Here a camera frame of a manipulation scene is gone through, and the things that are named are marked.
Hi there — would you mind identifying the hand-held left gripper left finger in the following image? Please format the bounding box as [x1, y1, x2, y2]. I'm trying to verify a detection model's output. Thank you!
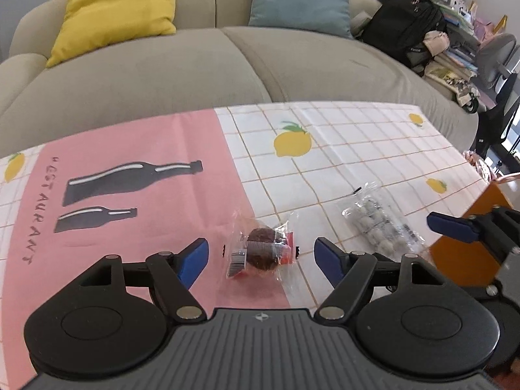
[53, 238, 210, 322]

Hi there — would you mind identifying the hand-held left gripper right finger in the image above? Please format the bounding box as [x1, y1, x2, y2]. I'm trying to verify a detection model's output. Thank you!
[313, 236, 461, 322]

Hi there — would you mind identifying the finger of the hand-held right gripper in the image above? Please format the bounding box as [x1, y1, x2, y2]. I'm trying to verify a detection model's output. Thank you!
[426, 206, 520, 253]

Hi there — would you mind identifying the orange box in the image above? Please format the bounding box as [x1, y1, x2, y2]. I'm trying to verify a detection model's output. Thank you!
[428, 176, 520, 290]

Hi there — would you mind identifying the clear white candy packet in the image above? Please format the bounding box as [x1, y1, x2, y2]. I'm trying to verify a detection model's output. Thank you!
[342, 180, 427, 257]

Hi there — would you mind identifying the clear chocolate muffin packet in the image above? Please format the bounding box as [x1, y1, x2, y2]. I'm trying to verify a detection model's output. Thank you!
[221, 210, 302, 283]

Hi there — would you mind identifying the pink patterned bag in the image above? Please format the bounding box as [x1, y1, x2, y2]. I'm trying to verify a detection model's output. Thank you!
[463, 150, 499, 182]

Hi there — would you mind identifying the pink and white printed tablecloth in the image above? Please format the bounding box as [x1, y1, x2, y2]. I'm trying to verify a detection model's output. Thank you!
[0, 101, 495, 390]

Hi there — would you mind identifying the black office chair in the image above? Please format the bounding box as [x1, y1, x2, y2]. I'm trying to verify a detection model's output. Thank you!
[469, 45, 520, 160]

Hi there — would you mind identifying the stack of books and papers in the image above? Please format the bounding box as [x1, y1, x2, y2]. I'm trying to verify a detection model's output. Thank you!
[422, 0, 486, 108]

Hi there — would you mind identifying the grey office chair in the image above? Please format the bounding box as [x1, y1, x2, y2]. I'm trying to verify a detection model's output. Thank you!
[473, 32, 520, 102]

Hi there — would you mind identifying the beige sofa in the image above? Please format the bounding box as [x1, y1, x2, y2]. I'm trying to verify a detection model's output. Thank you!
[0, 0, 485, 160]

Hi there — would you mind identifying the black backpack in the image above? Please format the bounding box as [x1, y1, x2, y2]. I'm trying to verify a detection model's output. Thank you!
[359, 0, 448, 68]

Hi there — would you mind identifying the yellow cushion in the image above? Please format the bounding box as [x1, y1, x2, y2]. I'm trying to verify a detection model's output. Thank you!
[45, 0, 178, 69]

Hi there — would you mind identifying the blue cushion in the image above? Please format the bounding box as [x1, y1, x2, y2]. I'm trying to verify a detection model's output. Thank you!
[247, 0, 354, 41]

